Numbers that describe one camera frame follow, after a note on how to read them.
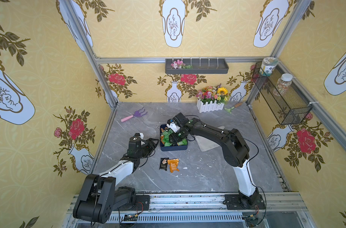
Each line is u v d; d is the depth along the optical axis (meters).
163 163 0.87
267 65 0.85
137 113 1.15
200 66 0.92
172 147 0.92
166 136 0.97
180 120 0.76
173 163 0.87
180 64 0.88
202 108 1.12
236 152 0.54
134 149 0.69
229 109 1.17
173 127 0.87
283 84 0.72
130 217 0.73
